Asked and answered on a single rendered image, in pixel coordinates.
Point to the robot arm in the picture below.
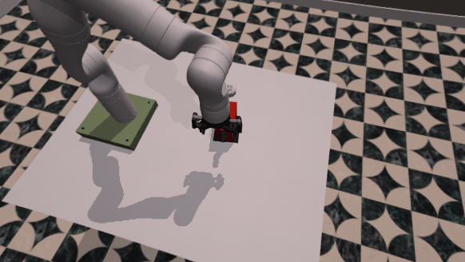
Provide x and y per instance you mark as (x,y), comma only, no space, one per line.
(67,29)

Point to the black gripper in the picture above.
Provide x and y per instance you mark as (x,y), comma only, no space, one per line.
(232,125)

